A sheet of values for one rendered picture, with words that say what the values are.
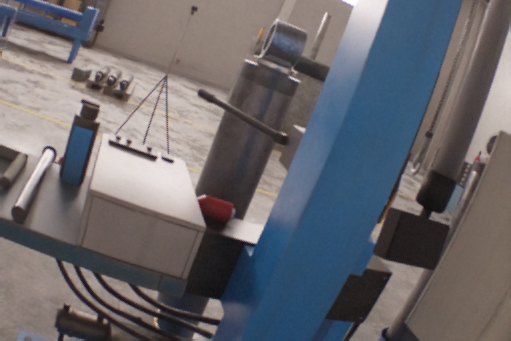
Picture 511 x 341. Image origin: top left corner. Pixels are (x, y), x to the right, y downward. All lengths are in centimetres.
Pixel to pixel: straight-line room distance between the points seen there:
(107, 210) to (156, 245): 12
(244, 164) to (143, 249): 89
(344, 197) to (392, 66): 29
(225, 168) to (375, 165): 85
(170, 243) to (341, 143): 38
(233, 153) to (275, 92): 25
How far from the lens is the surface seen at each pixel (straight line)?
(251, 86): 174
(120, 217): 93
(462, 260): 84
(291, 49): 177
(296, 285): 109
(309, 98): 956
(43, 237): 97
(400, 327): 271
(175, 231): 94
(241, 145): 176
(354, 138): 100
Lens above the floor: 153
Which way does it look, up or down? 10 degrees down
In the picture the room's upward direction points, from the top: 22 degrees clockwise
